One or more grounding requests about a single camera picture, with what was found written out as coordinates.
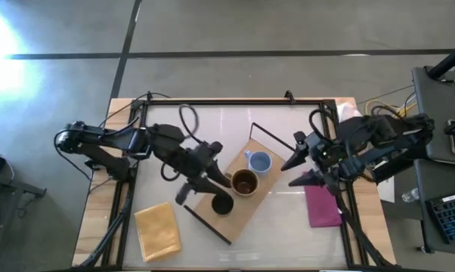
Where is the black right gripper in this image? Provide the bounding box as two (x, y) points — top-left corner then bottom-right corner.
(280, 131), (342, 188)

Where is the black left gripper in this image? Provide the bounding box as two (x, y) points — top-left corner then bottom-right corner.
(185, 141), (232, 199)

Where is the black cup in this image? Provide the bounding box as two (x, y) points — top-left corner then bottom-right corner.
(211, 193), (235, 218)

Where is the brown ceramic mug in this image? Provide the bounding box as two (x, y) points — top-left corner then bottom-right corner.
(224, 168), (260, 197)

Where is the pale blue cup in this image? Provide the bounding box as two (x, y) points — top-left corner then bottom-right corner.
(243, 150), (273, 176)

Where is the magenta cloth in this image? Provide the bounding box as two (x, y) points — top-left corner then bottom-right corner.
(305, 172), (343, 229)

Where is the clear plastic bag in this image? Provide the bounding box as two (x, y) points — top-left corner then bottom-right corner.
(336, 101), (364, 124)

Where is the yellow cloth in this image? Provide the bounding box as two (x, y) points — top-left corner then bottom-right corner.
(133, 201), (183, 263)

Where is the black support strut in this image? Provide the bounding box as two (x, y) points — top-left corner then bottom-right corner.
(79, 181), (135, 267)
(335, 187), (392, 267)

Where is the white paper sheet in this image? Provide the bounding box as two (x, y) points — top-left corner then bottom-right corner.
(376, 176), (396, 204)

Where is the clear water bottle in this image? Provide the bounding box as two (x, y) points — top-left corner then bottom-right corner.
(401, 187), (421, 203)

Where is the grey desk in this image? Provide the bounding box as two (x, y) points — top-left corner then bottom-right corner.
(411, 66), (455, 255)

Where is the black keyboard with lit keys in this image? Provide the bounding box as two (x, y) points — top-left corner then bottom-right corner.
(426, 190), (455, 245)

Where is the black pole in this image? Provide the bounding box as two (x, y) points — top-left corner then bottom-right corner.
(426, 39), (455, 80)

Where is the wooden tray with black handles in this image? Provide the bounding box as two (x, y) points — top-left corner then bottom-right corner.
(183, 122), (297, 246)

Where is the black metal table frame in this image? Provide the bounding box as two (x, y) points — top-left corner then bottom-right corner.
(101, 90), (398, 270)

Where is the yellow cable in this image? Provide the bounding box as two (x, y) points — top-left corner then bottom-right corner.
(364, 99), (418, 119)

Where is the thin black cable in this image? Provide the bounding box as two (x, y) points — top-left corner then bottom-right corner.
(97, 91), (172, 129)

